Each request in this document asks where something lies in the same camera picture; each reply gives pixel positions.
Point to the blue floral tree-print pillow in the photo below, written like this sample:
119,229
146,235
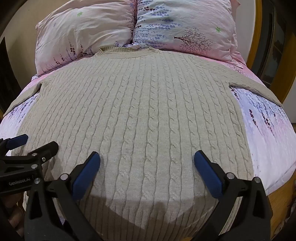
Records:
185,25

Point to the dark glass door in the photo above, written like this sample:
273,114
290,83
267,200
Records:
270,58

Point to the pink floral bed sheet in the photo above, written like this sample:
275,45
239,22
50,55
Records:
266,129

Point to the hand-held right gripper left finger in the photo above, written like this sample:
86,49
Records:
86,176

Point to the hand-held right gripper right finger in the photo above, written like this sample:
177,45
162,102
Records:
208,173

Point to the person's left hand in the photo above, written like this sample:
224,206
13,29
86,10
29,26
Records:
12,208

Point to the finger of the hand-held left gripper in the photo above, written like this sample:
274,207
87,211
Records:
44,150
16,141

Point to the pink floral pillow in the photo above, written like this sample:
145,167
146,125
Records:
81,34

